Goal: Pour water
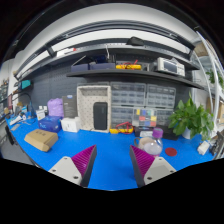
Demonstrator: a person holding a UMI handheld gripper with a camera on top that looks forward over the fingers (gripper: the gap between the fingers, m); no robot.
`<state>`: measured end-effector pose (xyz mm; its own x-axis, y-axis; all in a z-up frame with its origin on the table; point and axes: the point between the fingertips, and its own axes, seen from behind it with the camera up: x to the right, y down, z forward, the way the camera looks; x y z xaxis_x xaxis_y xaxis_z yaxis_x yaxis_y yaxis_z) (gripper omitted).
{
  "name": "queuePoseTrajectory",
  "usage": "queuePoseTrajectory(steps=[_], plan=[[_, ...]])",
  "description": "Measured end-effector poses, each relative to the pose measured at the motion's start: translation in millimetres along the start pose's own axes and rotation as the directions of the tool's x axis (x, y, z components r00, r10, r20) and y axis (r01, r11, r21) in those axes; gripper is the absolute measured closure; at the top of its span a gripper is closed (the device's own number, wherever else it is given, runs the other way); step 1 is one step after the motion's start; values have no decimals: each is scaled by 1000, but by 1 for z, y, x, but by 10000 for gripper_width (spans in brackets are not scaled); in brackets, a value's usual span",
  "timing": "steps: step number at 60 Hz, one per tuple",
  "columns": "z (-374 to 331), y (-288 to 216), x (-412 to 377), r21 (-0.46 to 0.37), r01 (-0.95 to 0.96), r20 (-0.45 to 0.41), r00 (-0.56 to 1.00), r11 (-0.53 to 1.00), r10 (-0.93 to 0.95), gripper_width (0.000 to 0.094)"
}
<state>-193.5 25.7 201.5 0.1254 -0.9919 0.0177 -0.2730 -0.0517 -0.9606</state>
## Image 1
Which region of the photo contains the white oscilloscope on shelf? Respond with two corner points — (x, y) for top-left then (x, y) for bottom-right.
(157, 57), (185, 76)

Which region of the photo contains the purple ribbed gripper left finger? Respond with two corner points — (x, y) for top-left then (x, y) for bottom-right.
(49, 145), (97, 187)

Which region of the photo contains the green potted plant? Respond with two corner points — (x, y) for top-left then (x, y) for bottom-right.
(169, 97), (214, 140)

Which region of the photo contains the yellow multimeter with red leads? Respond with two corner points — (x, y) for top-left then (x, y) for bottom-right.
(110, 122), (134, 134)

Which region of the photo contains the dark blue storage bin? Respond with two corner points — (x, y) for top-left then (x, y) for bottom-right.
(71, 55), (115, 72)

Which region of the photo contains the grey drawer organiser cabinet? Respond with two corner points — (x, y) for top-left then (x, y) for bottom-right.
(111, 82), (176, 127)

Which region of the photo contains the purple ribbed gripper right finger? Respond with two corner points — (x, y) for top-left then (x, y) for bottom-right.
(129, 145), (176, 187)

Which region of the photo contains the black rectangular device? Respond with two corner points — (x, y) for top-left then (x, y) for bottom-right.
(93, 102), (107, 130)

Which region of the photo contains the brown cardboard box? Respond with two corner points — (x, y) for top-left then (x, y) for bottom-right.
(24, 129), (58, 152)

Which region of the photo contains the black wall shelf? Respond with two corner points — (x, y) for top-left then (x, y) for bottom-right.
(66, 69), (204, 90)

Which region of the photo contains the red round coaster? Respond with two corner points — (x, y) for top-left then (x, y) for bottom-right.
(165, 147), (177, 157)

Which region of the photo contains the dark grey flat box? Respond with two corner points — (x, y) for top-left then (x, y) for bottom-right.
(62, 95), (77, 118)

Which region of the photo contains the clear box with coloured parts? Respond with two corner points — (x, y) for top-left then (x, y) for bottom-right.
(132, 108), (157, 127)

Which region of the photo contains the white power adapter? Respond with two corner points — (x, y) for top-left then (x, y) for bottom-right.
(197, 141), (210, 155)

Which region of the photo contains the yellow tool on shelf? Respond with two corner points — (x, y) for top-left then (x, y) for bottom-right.
(115, 60), (142, 70)

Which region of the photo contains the clear glass mug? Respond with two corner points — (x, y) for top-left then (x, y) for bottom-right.
(134, 137), (153, 152)

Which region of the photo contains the blue cardboard box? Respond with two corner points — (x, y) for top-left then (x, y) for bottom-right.
(38, 116), (61, 133)

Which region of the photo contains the clear bottle with purple cap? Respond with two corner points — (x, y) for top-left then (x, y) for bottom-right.
(143, 127), (163, 157)

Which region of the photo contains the black flat case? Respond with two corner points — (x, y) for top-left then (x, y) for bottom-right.
(134, 126), (178, 140)

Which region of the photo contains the purple plastic bag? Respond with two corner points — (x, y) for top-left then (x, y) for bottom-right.
(47, 98), (64, 117)

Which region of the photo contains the white pegboard tray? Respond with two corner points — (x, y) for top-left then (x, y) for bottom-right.
(77, 85), (111, 133)

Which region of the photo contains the white small box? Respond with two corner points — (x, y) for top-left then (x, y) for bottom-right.
(61, 117), (80, 133)

